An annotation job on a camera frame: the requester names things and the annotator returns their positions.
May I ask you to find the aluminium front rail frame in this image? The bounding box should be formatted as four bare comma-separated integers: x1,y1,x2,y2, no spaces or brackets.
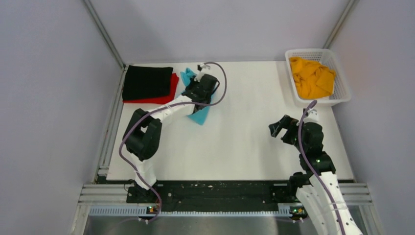
70,183,383,235

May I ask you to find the folded red t shirt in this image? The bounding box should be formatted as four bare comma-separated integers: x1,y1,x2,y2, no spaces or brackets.
123,73,179,104

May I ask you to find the folded black t shirt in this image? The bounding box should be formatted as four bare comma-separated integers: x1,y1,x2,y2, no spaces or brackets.
122,66,173,101

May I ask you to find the left aluminium side rail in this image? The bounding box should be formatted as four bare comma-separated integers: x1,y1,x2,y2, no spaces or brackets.
92,65,129,183

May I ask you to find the white plastic basket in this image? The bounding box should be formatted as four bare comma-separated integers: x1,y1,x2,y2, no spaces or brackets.
285,48,351,107

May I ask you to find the turquoise t shirt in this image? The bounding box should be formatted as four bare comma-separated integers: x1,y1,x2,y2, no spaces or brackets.
180,68,209,125

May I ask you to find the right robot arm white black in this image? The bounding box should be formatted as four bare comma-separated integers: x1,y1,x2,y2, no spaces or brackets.
268,115,363,235

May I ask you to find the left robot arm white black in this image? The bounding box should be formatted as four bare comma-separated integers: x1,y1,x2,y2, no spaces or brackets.
118,73,220,202

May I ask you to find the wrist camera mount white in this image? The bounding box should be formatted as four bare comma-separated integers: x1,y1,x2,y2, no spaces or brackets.
303,109,319,123
194,63,211,82

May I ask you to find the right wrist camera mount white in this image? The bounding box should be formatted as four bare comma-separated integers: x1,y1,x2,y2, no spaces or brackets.
303,109,319,123

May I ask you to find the orange t shirt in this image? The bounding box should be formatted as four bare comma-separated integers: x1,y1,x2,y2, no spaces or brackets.
289,57,336,99

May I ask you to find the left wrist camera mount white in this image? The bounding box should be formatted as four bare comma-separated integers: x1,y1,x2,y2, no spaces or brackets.
194,63,211,82

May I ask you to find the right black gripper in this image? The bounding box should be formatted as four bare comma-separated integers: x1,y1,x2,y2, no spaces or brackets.
269,115,307,152

